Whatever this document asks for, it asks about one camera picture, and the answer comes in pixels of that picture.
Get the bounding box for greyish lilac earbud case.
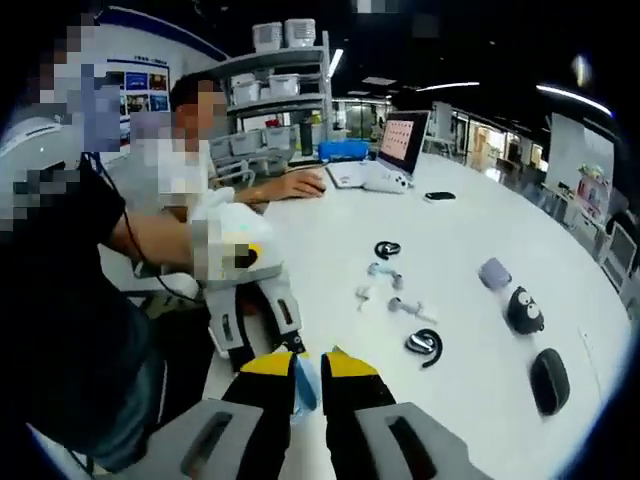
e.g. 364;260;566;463
478;257;511;290

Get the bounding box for blue storage box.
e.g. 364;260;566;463
318;139;374;164

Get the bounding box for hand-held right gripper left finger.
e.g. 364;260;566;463
119;351;301;480

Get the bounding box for person's dark shirt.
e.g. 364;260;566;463
0;159;166;401

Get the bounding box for silver laptop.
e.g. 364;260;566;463
324;110;432;191

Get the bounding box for white office chair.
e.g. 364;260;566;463
599;219;639;291

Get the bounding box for light blue earbud case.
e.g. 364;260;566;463
293;352;321;426

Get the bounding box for white game controller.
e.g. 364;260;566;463
363;169;415;194

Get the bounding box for person's blue jeans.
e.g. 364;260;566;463
64;299;226;474

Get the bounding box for white table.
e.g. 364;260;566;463
204;149;634;480

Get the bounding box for black oval earbud case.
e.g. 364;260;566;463
528;348;571;417

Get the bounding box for black googly-eyed earbud case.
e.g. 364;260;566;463
506;285;544;337

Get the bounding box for white chest-worn device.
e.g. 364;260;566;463
0;112;84;174

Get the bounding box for grey metal shelf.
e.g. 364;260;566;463
207;19;334;176

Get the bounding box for blue white wall poster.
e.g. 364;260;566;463
97;9;231;161

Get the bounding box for black cable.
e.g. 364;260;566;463
82;152;204;304

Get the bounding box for pink display shelf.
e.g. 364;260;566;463
574;164;614;221

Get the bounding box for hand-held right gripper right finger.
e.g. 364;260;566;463
319;346;496;480

